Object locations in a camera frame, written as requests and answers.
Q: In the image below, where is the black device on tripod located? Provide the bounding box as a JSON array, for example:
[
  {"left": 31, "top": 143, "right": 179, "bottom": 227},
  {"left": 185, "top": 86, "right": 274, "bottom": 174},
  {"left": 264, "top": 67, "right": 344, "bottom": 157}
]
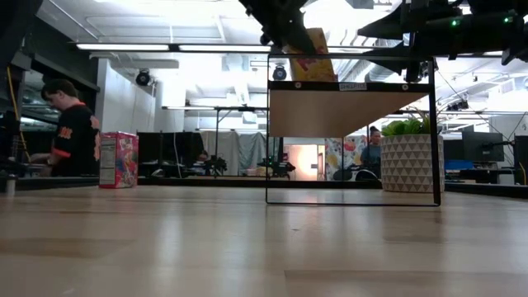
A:
[{"left": 200, "top": 155, "right": 229, "bottom": 178}]

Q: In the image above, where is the succulent in white patterned pot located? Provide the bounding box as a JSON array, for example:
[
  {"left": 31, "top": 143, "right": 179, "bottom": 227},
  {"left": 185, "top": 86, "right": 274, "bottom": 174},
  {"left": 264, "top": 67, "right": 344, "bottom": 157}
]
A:
[{"left": 379, "top": 107, "right": 446, "bottom": 194}]

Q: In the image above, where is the black background table frame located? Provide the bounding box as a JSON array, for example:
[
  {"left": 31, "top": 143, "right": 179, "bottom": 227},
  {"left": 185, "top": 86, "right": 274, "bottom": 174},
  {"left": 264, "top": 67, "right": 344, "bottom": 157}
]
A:
[{"left": 161, "top": 105, "right": 269, "bottom": 178}]

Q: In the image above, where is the black computer monitor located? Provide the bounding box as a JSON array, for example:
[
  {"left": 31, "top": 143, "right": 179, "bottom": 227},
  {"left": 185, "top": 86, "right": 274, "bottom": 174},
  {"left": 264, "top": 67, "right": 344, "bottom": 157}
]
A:
[
  {"left": 461, "top": 130, "right": 505, "bottom": 163},
  {"left": 513, "top": 134, "right": 528, "bottom": 186}
]

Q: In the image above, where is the yellow cable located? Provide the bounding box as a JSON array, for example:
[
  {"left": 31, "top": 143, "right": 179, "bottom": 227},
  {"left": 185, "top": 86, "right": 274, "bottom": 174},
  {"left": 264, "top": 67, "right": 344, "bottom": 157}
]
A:
[{"left": 6, "top": 65, "right": 33, "bottom": 165}]

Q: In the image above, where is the wooden shelf with black frame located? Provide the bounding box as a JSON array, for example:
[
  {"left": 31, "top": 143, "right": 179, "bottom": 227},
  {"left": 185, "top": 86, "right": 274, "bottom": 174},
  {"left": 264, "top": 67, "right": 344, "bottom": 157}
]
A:
[{"left": 265, "top": 53, "right": 442, "bottom": 207}]

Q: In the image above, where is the blue box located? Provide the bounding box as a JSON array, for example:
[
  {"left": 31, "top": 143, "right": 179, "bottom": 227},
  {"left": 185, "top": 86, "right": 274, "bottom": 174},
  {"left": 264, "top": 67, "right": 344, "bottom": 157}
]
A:
[{"left": 444, "top": 159, "right": 475, "bottom": 171}]

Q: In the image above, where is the black round spotlight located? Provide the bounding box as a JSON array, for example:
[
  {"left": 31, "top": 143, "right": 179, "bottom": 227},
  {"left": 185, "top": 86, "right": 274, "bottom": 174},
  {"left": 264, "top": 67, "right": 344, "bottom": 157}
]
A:
[
  {"left": 134, "top": 68, "right": 152, "bottom": 87},
  {"left": 271, "top": 64, "right": 288, "bottom": 83}
]

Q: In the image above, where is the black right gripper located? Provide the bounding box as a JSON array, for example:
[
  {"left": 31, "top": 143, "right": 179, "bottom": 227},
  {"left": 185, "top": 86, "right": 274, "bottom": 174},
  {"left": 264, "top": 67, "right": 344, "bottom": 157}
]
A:
[{"left": 356, "top": 0, "right": 439, "bottom": 83}]

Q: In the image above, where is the long ceiling light bar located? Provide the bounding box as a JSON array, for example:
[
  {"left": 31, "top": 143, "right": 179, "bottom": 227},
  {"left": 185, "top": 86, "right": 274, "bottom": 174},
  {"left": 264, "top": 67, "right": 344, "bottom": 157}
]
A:
[{"left": 76, "top": 42, "right": 528, "bottom": 58}]

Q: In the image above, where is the red Froot Loops cereal box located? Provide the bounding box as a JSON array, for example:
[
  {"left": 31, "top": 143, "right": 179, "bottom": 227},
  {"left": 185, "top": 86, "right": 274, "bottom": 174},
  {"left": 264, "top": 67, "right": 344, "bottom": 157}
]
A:
[{"left": 98, "top": 130, "right": 139, "bottom": 190}]

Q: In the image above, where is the yellow Pops cereal box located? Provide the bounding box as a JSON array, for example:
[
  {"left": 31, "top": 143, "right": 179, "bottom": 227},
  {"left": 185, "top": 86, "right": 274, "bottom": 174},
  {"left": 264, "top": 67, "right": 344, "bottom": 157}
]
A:
[{"left": 287, "top": 27, "right": 337, "bottom": 83}]

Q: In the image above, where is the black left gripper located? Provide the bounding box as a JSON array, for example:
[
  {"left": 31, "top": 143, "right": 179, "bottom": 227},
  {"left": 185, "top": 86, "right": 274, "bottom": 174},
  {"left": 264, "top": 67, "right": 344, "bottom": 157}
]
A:
[{"left": 238, "top": 0, "right": 319, "bottom": 55}]

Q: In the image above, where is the black aluminium table frame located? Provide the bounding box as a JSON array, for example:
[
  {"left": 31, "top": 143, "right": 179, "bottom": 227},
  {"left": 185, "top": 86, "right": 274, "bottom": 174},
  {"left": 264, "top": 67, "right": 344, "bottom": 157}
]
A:
[{"left": 0, "top": 175, "right": 528, "bottom": 200}]

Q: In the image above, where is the colourful patterned cloth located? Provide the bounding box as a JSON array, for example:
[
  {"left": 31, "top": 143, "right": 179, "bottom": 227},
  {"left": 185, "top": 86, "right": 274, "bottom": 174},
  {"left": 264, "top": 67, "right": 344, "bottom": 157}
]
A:
[{"left": 324, "top": 134, "right": 369, "bottom": 182}]

